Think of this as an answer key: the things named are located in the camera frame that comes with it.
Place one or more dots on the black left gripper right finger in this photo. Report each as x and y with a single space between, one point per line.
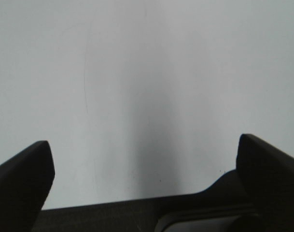
267 175

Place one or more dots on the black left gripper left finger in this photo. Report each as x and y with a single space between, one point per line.
25 182

